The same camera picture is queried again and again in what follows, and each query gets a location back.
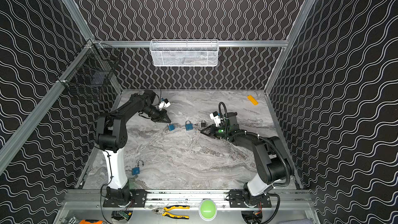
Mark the green round button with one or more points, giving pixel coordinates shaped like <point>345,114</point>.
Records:
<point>207,210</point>

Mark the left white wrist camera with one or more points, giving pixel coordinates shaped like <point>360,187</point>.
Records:
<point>164,103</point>

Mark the black wire basket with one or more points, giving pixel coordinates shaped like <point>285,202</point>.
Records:
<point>91,77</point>

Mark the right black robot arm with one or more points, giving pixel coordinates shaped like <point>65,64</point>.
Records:
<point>271,161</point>

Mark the blue padlock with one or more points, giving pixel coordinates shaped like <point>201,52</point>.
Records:
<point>190,126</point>
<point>136,170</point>
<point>171,126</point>

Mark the yellow block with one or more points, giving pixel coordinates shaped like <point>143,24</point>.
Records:
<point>252,100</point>

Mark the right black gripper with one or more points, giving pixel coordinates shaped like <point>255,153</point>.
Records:
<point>213,129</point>

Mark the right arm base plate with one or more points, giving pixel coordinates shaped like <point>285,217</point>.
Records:
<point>242,198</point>

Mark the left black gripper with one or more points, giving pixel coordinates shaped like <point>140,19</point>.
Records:
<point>161,116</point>

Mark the orange tool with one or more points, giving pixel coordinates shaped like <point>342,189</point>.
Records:
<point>91,221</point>

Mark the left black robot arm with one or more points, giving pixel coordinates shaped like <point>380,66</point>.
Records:
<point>111,138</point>

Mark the white wire basket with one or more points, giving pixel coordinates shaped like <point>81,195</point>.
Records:
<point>184,52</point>

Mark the green circuit board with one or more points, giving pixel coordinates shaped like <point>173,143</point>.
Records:
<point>122,216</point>

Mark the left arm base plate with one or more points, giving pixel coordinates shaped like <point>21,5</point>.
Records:
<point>138,198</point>

